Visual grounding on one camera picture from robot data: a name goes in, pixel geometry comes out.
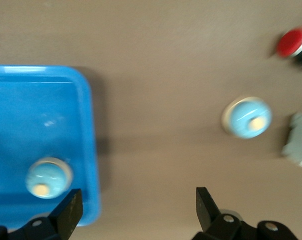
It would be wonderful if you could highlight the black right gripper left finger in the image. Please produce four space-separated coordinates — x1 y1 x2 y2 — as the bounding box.
8 188 84 240

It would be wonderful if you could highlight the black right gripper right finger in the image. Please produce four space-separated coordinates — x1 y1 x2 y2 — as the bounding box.
192 186 257 240

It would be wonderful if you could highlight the light blue desk bell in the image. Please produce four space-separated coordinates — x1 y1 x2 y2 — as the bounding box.
25 156 74 200
221 96 273 140

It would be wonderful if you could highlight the blue plastic tray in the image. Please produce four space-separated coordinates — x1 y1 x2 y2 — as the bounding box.
0 65 102 227

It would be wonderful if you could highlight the white red circuit breaker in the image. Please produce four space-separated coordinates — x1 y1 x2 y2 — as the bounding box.
281 111 302 168

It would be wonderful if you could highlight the red mushroom push button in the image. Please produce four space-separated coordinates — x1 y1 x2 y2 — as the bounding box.
275 28 302 71

